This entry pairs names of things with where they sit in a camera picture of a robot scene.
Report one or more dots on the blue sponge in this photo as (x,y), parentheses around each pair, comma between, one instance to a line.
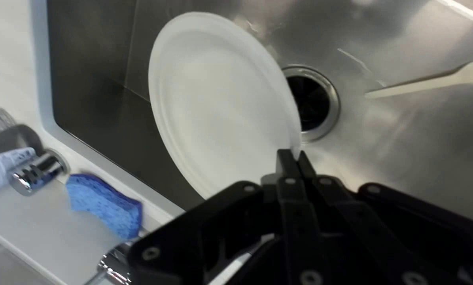
(118,213)

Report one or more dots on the white plastic fork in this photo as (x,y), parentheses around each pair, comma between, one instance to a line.
(461,77)

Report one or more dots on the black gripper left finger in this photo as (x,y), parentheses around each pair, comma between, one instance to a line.
(273,223)

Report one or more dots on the stainless steel sink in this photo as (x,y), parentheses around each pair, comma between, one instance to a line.
(422,145)

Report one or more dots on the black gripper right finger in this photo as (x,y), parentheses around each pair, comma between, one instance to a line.
(412,242)

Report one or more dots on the small white plate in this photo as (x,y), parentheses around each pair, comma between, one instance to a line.
(221,102)

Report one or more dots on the small chrome faucet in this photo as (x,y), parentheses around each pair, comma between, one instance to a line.
(113,267)

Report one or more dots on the clear soap bottle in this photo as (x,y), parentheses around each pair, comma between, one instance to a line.
(18,145)

